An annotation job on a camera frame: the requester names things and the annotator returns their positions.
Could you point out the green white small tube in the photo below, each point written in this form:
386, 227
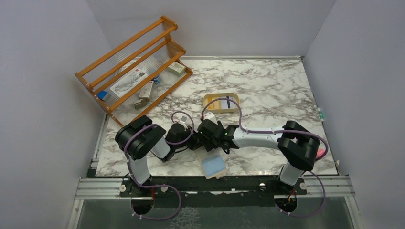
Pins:
320, 114

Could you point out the pink bottle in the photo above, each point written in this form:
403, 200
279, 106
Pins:
320, 153

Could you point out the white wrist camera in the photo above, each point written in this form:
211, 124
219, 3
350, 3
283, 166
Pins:
210, 116
184, 120

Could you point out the white printed packet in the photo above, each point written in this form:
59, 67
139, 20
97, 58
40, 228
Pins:
129, 81

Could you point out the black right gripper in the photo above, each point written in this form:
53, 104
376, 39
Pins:
207, 144

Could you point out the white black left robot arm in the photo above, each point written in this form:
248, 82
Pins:
142, 136

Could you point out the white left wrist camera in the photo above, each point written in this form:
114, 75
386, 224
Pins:
184, 120

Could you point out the beige oval tray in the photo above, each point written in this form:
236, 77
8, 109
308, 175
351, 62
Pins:
219, 95

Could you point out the gold credit card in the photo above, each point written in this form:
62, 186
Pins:
216, 105

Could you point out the tan leather card holder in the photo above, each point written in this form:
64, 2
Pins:
212, 163

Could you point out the white card with dark stripe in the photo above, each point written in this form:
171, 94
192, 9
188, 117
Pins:
230, 101

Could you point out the orange wooden rack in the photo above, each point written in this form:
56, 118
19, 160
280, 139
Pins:
152, 48

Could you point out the blue white round jar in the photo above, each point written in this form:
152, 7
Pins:
156, 79

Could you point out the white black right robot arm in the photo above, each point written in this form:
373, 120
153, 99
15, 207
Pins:
297, 144

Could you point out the blue grey eraser block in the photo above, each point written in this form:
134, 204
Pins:
102, 95

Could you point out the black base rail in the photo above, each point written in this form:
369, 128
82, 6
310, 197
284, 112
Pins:
197, 191

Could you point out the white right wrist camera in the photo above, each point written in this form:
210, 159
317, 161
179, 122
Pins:
210, 116

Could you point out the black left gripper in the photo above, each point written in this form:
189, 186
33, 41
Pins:
195, 140

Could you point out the grey olive small object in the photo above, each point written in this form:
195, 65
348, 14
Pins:
138, 104

